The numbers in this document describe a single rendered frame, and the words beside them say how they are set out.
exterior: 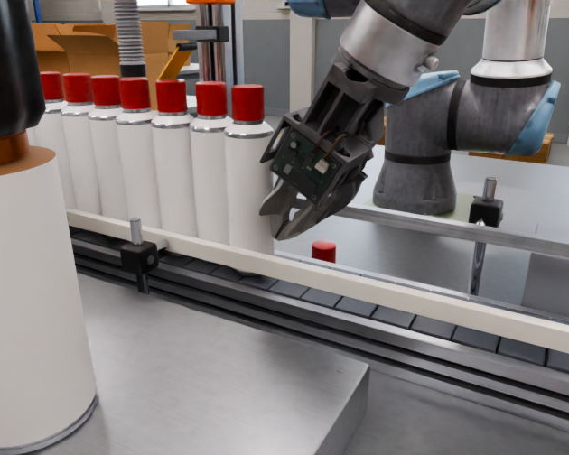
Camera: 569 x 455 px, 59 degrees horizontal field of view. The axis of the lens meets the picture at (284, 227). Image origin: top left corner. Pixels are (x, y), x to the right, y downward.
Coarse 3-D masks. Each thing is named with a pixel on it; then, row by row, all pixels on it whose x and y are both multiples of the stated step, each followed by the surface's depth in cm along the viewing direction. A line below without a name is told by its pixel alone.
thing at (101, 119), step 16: (96, 80) 59; (112, 80) 60; (96, 96) 60; (112, 96) 60; (96, 112) 61; (112, 112) 61; (96, 128) 61; (112, 128) 61; (96, 144) 62; (112, 144) 61; (96, 160) 63; (112, 160) 62; (112, 176) 63; (112, 192) 64; (112, 208) 64
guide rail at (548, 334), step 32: (96, 224) 64; (128, 224) 62; (192, 256) 58; (224, 256) 55; (256, 256) 53; (320, 288) 51; (352, 288) 49; (384, 288) 47; (448, 320) 45; (480, 320) 43; (512, 320) 42; (544, 320) 42
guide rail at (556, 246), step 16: (352, 208) 54; (368, 208) 53; (384, 224) 53; (400, 224) 52; (416, 224) 51; (432, 224) 50; (448, 224) 49; (464, 224) 49; (480, 240) 48; (496, 240) 48; (512, 240) 47; (528, 240) 46; (544, 240) 46; (560, 240) 45
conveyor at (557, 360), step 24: (96, 240) 66; (120, 240) 66; (168, 264) 60; (192, 264) 60; (312, 264) 60; (264, 288) 54; (288, 288) 54; (312, 288) 54; (360, 312) 49; (384, 312) 49; (408, 312) 49; (528, 312) 49; (432, 336) 46; (456, 336) 46; (480, 336) 46; (528, 360) 43; (552, 360) 42
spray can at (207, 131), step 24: (216, 96) 53; (216, 120) 54; (192, 144) 55; (216, 144) 54; (192, 168) 57; (216, 168) 55; (216, 192) 56; (216, 216) 57; (216, 240) 58; (216, 264) 59
